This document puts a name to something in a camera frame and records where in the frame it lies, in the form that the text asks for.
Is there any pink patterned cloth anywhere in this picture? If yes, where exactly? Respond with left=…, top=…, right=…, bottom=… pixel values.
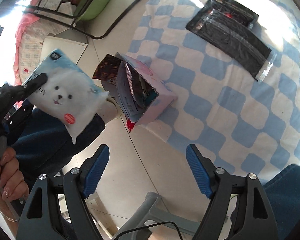
left=13, top=12, right=73, bottom=86

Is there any white flat board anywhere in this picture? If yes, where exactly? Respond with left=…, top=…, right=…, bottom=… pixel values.
left=41, top=29, right=89, bottom=66

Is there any white bear cotton pad packet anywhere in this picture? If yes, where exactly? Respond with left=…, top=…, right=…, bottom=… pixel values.
left=21, top=49, right=109, bottom=144

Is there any person's left forearm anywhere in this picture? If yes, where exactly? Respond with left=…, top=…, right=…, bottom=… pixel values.
left=0, top=187, right=18, bottom=240

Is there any cardboard box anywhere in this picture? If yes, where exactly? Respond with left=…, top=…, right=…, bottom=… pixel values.
left=92, top=52, right=178, bottom=126

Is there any black metal chair frame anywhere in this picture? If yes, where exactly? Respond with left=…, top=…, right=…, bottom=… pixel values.
left=22, top=0, right=156, bottom=40

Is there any person's left leg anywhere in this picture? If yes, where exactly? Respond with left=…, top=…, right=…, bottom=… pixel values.
left=9, top=107, right=107, bottom=180

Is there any blue white checkered cloth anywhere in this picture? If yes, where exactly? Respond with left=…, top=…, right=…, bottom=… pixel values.
left=126, top=0, right=300, bottom=180

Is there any silver bracelet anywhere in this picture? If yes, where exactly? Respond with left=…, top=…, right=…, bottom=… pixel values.
left=0, top=204, right=19, bottom=222

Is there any green plastic basin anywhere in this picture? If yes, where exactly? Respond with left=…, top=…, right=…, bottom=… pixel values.
left=77, top=0, right=112, bottom=22

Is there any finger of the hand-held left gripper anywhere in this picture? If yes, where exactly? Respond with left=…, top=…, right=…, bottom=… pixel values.
left=5, top=99, right=34, bottom=133
left=21, top=73, right=47, bottom=97

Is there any person's right leg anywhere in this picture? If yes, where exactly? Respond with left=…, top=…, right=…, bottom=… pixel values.
left=262, top=164, right=300, bottom=240

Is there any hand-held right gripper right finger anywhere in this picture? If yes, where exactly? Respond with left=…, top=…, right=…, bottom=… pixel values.
left=186, top=144, right=283, bottom=240

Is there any person's left hand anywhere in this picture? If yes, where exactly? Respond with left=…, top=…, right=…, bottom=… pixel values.
left=0, top=146, right=30, bottom=202

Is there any black plastic packet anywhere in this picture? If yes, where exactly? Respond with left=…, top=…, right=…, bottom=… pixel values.
left=186, top=0, right=277, bottom=82

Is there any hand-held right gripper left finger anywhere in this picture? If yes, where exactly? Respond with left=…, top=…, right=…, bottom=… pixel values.
left=16, top=144, right=110, bottom=240

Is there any person's leg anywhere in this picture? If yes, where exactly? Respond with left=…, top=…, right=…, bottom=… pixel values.
left=262, top=164, right=300, bottom=240
left=9, top=107, right=107, bottom=180

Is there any black cable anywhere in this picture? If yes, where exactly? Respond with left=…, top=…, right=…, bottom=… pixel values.
left=114, top=221, right=183, bottom=240

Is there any grey plastic stool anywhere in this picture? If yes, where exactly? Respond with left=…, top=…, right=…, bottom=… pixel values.
left=112, top=191, right=203, bottom=240

